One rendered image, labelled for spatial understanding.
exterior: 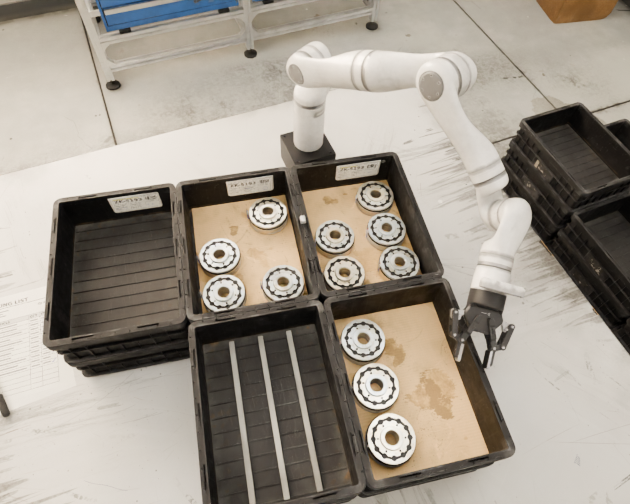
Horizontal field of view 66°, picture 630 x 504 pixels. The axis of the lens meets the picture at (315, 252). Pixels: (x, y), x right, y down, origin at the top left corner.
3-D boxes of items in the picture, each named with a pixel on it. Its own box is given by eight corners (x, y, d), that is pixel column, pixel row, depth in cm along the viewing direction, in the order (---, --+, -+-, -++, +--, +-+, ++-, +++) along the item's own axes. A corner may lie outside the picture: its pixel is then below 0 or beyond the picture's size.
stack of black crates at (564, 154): (481, 191, 228) (519, 119, 189) (534, 174, 235) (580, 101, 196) (532, 259, 209) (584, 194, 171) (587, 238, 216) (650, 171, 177)
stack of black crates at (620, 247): (533, 259, 209) (571, 213, 180) (588, 238, 216) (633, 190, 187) (593, 340, 190) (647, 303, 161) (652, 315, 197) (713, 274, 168)
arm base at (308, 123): (289, 134, 153) (289, 91, 138) (316, 127, 155) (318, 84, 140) (299, 155, 148) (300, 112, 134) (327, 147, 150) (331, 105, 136)
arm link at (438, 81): (494, 180, 96) (515, 163, 100) (437, 54, 91) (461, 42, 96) (458, 191, 103) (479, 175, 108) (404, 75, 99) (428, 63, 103)
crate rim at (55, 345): (57, 204, 123) (53, 198, 121) (176, 187, 127) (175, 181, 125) (46, 352, 103) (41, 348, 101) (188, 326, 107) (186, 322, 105)
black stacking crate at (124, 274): (72, 226, 131) (54, 200, 121) (183, 209, 135) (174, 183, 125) (65, 366, 111) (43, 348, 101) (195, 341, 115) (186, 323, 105)
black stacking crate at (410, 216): (290, 194, 139) (290, 167, 130) (388, 179, 143) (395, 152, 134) (320, 318, 119) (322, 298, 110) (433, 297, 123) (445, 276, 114)
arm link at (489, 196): (507, 223, 110) (482, 168, 108) (536, 221, 102) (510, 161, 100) (484, 237, 108) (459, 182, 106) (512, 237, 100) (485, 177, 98)
